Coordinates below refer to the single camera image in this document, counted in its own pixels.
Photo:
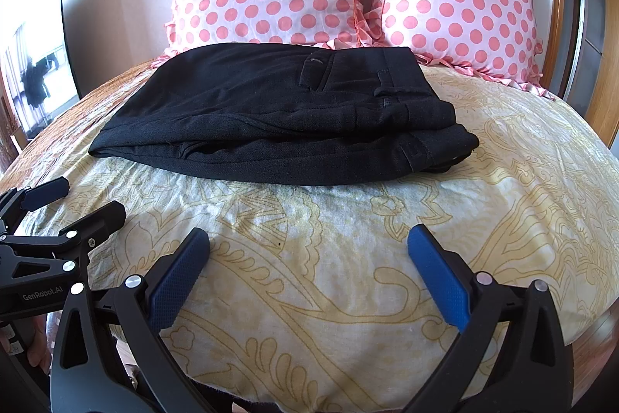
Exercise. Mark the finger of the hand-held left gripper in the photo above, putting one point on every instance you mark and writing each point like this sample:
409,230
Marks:
46,193
99,219

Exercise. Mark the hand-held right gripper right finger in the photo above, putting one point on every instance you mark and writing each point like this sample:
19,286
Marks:
440,277

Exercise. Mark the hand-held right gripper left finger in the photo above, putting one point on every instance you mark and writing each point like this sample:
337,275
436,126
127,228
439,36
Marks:
176,282

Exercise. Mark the black pants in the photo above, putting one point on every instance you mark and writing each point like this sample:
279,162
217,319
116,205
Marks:
271,113

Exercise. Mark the person's left hand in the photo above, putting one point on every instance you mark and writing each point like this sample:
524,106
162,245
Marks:
38,345

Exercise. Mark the yellow patterned bedspread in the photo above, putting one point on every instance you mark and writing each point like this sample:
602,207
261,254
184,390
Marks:
338,258

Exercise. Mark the wardrobe door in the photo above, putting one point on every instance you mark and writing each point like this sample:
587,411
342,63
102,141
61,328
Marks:
590,31

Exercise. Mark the wall mirror black frame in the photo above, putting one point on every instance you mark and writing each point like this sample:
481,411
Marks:
43,69

